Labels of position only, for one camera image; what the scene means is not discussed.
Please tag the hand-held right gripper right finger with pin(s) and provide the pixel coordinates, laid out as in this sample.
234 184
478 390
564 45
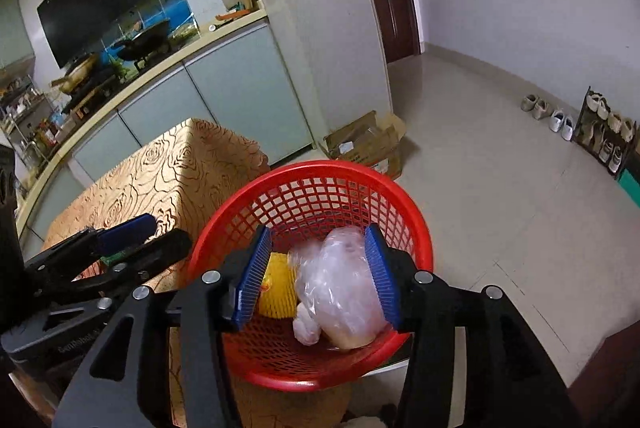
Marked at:
382 278

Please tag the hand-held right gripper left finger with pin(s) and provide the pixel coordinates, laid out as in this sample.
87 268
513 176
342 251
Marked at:
252 278

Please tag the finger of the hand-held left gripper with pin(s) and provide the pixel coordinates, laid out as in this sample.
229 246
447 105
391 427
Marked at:
150 255
125 230

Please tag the yellow foam fruit net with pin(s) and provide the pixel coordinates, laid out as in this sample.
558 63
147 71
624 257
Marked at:
277 293

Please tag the clear plastic bag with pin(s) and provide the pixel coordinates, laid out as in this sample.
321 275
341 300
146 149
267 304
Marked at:
340 283

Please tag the red plastic mesh basket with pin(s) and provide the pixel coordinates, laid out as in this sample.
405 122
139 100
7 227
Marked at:
235 218

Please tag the white tissue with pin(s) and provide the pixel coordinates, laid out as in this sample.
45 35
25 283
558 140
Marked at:
306 328

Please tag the rose pattern tablecloth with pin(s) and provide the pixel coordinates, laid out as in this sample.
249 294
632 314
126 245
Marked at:
150 178

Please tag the cardboard box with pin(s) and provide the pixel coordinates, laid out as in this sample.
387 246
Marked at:
360 142

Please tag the black gas stove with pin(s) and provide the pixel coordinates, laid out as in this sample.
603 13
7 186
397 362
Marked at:
100 90

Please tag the metal spice rack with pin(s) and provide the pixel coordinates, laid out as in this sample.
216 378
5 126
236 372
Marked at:
30 122

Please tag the golden frying pan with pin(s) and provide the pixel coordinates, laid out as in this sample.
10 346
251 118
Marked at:
77 75

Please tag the grey kitchen base cabinet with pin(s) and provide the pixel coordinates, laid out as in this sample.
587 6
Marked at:
235 82

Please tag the black wok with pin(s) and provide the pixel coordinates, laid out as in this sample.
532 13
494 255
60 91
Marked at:
145 40

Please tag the grey upper kitchen cabinet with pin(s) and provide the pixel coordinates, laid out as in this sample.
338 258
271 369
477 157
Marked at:
15 32

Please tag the beige shoe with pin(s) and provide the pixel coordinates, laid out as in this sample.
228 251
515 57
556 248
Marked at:
529 102
541 109

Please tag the blue picture backsplash tiles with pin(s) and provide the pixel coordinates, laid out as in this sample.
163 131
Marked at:
175 5

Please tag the white shoe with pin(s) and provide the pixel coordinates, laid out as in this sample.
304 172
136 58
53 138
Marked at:
567 128
556 120

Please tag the orange kitchen tool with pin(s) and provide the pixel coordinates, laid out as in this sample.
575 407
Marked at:
232 14

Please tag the black shoe rack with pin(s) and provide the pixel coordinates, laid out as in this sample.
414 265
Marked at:
602 132

